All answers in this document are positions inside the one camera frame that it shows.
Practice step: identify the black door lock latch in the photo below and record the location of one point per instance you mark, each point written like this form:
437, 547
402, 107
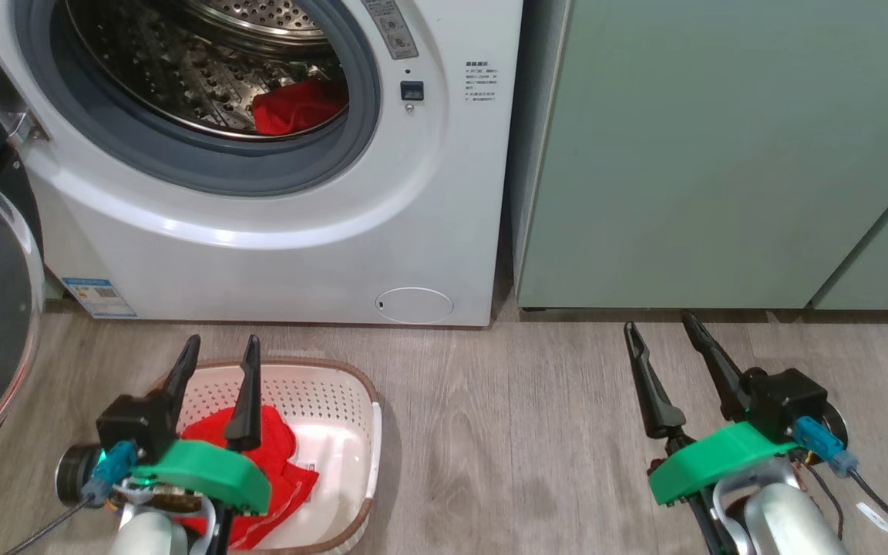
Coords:
412, 91

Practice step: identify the blue camera connector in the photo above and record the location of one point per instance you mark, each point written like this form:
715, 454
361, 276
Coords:
822, 443
109, 470

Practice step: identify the cream perforated laundry basket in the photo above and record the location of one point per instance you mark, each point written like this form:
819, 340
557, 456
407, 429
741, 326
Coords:
328, 401

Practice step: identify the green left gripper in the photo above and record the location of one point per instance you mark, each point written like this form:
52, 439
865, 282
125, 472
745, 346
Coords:
213, 474

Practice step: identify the stainless steel washing machine drum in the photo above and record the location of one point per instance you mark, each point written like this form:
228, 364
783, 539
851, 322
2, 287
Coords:
182, 77

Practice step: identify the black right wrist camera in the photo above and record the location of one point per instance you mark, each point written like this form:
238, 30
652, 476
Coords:
783, 401

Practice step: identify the red garment with white label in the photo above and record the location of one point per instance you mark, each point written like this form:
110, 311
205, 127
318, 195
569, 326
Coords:
282, 470

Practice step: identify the pale green cabinet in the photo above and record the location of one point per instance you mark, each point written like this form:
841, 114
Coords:
683, 154

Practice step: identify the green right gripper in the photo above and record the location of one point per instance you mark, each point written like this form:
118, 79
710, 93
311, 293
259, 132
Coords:
714, 462

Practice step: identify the white front-load washing machine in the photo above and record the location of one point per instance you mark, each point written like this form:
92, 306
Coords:
297, 262

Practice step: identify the blue right camera connector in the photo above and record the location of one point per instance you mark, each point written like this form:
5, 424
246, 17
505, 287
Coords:
822, 443

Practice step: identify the blue left camera connector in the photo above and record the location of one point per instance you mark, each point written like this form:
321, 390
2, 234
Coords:
109, 470

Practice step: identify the grey instruction strip label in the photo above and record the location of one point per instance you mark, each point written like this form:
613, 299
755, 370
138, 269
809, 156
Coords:
391, 31

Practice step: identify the blue energy label sticker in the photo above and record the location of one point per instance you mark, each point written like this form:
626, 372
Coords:
97, 297

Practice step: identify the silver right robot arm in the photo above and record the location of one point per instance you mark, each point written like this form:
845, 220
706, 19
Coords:
783, 524

